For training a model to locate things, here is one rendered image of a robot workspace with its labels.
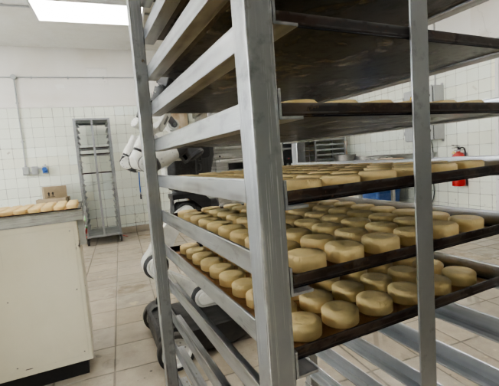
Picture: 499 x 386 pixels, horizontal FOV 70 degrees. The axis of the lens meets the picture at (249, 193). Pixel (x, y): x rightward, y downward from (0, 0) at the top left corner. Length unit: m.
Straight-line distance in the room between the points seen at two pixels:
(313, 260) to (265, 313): 0.09
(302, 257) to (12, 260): 1.81
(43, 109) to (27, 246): 4.52
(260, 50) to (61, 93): 6.13
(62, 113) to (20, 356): 4.66
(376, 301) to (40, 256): 1.78
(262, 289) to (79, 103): 6.11
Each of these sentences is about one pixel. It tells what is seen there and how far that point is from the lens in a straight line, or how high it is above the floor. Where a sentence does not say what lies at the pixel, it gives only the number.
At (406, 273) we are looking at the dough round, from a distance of 0.66.
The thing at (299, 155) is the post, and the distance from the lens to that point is 1.10.
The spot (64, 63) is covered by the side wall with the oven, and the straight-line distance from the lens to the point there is 6.53.
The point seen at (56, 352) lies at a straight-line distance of 2.24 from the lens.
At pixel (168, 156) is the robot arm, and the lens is 1.84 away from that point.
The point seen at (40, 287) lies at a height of 0.52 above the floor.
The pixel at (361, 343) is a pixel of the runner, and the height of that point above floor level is 0.60.
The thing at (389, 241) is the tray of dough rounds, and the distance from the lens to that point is 0.50.
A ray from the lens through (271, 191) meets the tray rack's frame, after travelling 0.35.
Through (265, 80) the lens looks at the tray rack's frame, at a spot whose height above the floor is 1.16.
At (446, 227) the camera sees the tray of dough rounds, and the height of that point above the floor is 0.97.
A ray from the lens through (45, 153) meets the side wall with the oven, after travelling 6.38.
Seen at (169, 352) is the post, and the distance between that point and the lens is 1.05.
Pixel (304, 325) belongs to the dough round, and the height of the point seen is 0.88.
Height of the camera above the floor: 1.09
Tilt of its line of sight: 6 degrees down
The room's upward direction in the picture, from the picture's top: 4 degrees counter-clockwise
